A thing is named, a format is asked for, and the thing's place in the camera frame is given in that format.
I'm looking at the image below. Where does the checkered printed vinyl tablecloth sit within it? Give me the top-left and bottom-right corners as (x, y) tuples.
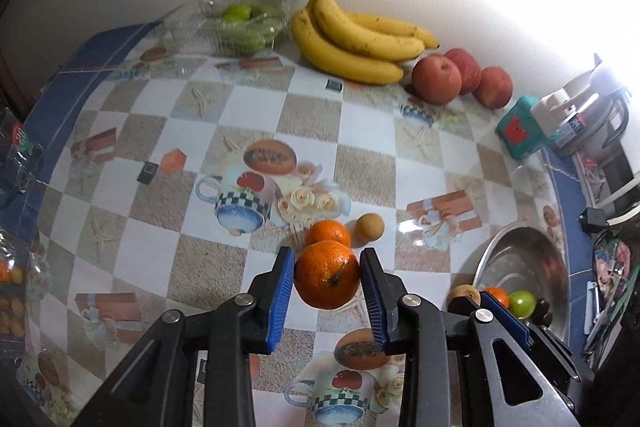
(15, 42), (571, 427)

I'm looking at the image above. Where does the yellow banana bunch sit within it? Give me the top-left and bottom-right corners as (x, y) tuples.
(290, 0), (441, 85)

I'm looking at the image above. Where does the black power adapter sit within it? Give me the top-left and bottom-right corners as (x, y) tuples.
(579, 207), (608, 230)

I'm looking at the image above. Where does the silver electric kettle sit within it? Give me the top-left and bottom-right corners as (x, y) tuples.
(532, 54), (636, 163)

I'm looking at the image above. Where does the pile of small kumquats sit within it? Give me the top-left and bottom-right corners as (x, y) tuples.
(0, 267), (28, 338)

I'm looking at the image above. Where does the floral printed item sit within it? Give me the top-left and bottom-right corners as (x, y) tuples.
(592, 239), (633, 308)

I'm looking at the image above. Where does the teal box with red mark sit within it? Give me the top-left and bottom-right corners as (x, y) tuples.
(496, 96), (561, 160)

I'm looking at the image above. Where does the clear plastic clamshell box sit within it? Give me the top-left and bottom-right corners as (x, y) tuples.
(162, 0), (296, 58)

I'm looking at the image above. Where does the metal bowl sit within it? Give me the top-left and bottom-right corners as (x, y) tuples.
(452, 221), (571, 343)

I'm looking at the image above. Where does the tall clear plastic container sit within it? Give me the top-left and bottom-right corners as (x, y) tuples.
(0, 227), (46, 353)

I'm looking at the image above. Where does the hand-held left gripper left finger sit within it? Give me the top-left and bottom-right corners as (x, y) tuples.
(70, 246), (297, 427)

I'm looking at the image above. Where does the small tan round fruit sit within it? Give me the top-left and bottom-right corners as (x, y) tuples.
(354, 213), (386, 244)
(449, 285), (482, 304)

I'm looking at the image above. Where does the dark round object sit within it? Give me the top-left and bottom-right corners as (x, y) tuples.
(534, 299), (555, 328)

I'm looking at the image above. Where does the glass mug with round sticker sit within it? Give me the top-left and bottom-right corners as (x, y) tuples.
(0, 107), (48, 188)

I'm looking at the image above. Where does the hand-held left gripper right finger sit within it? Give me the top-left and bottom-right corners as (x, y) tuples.
(359, 247), (581, 427)

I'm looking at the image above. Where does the white cable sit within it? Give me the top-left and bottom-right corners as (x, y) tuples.
(600, 177), (640, 225)

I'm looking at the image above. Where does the red apple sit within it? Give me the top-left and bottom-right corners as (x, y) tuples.
(411, 54), (463, 104)
(444, 48), (483, 95)
(474, 66), (514, 110)

